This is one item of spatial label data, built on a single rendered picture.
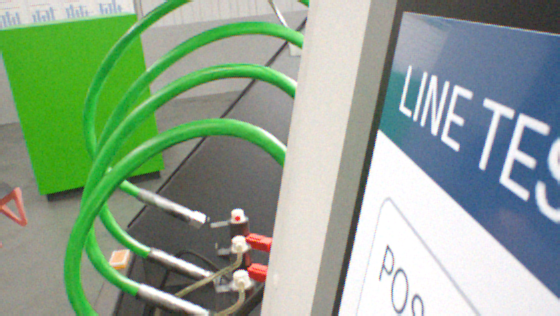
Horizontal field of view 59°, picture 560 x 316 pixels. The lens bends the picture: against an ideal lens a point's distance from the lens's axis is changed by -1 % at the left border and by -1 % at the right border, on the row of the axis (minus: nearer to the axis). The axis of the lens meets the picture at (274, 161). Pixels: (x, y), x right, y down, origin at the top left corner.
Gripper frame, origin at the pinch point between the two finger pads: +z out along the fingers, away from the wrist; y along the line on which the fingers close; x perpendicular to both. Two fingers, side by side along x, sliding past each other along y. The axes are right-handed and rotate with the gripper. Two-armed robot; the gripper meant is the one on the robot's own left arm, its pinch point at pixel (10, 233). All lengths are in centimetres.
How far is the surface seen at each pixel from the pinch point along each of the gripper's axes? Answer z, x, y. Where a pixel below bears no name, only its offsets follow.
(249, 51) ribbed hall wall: 35, 36, 625
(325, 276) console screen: -2, -70, -73
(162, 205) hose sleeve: 5, -44, -27
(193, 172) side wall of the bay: 10.0, -37.6, 5.1
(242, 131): -2, -64, -49
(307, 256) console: 0, -69, -69
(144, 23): -15, -56, -26
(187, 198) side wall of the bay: 13.8, -33.4, 4.8
